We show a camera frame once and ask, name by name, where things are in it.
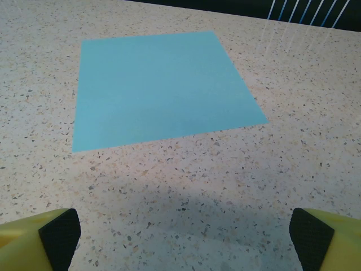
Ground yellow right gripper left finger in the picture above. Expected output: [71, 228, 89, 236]
[0, 208, 82, 271]

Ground blue printed circuit-pattern panel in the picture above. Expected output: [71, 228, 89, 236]
[124, 0, 361, 33]

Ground light blue paper sheet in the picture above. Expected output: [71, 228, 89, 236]
[72, 30, 270, 153]

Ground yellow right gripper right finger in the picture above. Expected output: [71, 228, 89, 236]
[288, 207, 361, 271]

